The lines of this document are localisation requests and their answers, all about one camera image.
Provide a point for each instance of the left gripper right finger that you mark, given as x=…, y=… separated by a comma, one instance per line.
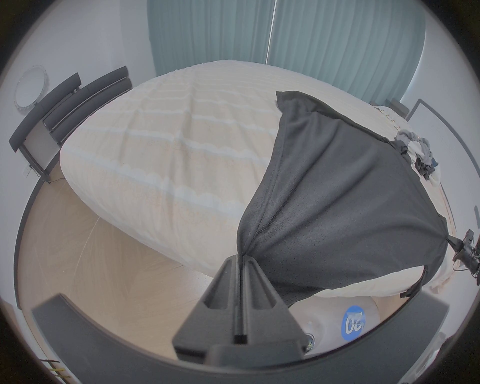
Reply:
x=270, y=318

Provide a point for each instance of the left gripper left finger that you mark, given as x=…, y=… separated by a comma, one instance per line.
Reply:
x=213, y=318

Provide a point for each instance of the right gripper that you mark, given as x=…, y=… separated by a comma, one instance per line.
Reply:
x=470, y=251

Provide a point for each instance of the black T-shirt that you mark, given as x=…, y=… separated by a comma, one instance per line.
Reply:
x=337, y=206

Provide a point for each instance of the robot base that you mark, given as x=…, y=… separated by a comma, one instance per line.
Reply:
x=330, y=326

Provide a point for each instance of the pile of clothes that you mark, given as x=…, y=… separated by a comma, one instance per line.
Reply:
x=422, y=153

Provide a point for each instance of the bed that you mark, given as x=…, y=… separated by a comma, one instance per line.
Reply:
x=168, y=150

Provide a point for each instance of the white printed pillow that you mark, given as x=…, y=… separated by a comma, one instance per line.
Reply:
x=385, y=114

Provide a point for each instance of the blue-green curtain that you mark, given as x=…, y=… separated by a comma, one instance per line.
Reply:
x=337, y=45
x=210, y=33

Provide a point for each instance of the black chest of drawers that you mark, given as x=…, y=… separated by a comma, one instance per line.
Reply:
x=75, y=101

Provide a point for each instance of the round white disc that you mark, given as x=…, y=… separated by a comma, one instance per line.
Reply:
x=30, y=88

